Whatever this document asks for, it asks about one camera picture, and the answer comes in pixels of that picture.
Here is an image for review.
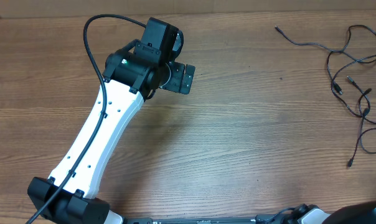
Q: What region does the thick black USB cable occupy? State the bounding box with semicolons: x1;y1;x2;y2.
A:
274;24;376;125

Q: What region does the thin black multi-head cable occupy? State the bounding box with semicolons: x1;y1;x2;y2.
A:
345;88;376;169

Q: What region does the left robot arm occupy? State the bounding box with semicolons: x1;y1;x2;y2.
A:
27;18;195;223

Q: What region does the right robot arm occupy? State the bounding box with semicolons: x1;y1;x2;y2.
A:
282;201;376;224

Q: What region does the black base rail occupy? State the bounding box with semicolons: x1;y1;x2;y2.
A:
122;214;285;224

